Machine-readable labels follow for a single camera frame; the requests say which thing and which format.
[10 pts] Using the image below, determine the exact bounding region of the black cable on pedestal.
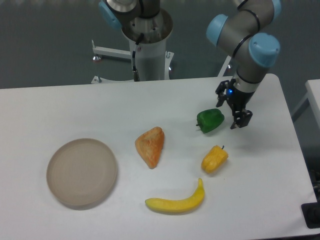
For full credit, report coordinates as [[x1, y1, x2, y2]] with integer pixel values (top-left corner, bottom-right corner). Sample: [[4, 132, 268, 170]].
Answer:
[[131, 32, 145, 82]]

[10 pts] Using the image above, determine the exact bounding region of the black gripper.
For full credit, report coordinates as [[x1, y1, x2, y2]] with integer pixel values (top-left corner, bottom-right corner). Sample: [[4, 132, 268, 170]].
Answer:
[[215, 79, 256, 130]]

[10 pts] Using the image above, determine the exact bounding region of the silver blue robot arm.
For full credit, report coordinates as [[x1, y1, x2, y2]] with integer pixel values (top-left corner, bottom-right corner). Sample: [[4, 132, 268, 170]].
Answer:
[[98, 0, 282, 128]]

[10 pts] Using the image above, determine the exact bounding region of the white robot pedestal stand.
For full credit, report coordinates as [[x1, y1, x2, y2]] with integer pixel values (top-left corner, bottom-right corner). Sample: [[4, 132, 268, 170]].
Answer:
[[90, 9, 175, 85]]

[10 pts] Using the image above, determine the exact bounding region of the green toy bell pepper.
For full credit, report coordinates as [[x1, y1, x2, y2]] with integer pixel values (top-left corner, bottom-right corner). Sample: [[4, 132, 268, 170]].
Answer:
[[196, 108, 225, 134]]

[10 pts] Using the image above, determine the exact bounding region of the yellow toy bell pepper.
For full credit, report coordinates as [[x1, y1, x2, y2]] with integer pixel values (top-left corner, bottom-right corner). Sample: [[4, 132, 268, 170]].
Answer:
[[201, 145, 229, 174]]

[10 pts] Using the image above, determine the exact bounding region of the yellow toy banana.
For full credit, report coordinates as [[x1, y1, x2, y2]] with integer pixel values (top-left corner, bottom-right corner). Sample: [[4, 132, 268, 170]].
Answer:
[[145, 178, 205, 214]]

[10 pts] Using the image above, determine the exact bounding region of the white side table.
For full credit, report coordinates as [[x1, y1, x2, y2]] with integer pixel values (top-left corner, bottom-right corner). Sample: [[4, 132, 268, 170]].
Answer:
[[291, 79, 320, 127]]

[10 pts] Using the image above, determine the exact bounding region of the orange toy sandwich triangle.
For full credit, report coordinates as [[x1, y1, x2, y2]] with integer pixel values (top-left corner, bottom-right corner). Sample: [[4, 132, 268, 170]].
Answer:
[[135, 126, 165, 169]]

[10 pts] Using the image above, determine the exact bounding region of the beige round plate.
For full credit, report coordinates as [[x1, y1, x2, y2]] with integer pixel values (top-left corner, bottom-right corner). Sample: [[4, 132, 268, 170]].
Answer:
[[46, 138, 118, 210]]

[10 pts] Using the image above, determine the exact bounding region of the black box at edge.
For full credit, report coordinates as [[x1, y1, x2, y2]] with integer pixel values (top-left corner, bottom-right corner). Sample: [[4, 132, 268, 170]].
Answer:
[[301, 202, 320, 229]]

